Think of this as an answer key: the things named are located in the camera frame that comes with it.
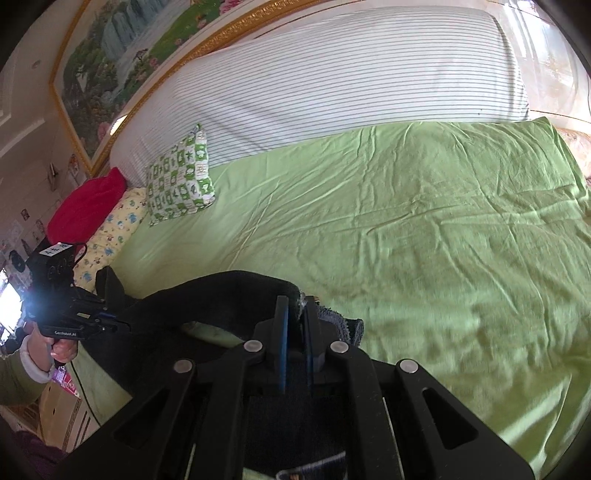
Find black pants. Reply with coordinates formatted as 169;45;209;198
85;269;366;480

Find left forearm green sleeve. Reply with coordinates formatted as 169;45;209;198
0;335;53;406

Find left hand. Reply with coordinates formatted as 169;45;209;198
27;330;78;372

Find yellow cartoon print pillow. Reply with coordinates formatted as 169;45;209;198
74;188;148;293

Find red blanket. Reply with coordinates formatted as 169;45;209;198
46;168;127;245

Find green white checkered pillow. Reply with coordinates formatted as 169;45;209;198
146;124;216;226

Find green bed sheet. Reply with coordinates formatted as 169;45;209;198
68;116;591;478

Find white striped quilt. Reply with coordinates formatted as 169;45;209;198
109;6;529;186

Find gold framed landscape painting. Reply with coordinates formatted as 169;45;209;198
49;0;312;176

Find black camera box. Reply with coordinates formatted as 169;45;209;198
26;242;76;294

